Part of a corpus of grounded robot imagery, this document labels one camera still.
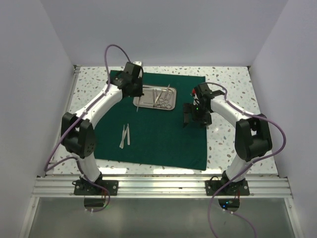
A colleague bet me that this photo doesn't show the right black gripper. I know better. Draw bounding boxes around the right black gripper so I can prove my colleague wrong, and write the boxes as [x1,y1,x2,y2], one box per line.
[183,103,212,129]

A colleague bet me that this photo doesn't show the green surgical cloth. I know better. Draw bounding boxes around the green surgical cloth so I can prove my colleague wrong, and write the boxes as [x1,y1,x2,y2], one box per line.
[94,73,208,170]

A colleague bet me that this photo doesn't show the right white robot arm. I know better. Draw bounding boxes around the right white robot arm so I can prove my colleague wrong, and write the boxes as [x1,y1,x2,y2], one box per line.
[183,82,272,195]

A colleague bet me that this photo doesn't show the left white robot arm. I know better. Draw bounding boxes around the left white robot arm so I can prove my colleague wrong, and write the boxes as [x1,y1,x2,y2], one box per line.
[61,62,144,196]

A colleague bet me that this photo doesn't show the steel surgical scissors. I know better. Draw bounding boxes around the steel surgical scissors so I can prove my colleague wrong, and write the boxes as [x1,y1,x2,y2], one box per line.
[159,84,171,108]

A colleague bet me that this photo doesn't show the steel instrument tray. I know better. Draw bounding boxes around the steel instrument tray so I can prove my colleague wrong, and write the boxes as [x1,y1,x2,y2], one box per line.
[133,85,177,111]

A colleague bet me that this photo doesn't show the steel forceps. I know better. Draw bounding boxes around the steel forceps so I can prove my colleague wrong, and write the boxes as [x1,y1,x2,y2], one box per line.
[153,89,162,108]

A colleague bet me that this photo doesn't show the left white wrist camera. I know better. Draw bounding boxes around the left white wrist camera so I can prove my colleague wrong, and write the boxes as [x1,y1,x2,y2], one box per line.
[133,61,143,67]

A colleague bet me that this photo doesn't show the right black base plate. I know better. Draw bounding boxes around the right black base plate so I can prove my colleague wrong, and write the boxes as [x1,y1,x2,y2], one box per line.
[205,179,250,196]

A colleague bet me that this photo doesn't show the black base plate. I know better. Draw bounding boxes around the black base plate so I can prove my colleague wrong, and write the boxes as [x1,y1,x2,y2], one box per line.
[72,179,118,196]
[205,179,250,196]

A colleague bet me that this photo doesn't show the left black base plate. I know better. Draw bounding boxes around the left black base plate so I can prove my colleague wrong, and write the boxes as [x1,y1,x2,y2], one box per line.
[72,179,118,196]

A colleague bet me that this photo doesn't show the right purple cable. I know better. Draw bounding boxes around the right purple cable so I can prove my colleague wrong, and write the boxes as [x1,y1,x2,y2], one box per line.
[199,82,287,238]

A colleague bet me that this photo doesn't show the aluminium mounting rail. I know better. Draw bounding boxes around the aluminium mounting rail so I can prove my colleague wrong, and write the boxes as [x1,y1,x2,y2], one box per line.
[31,175,292,198]

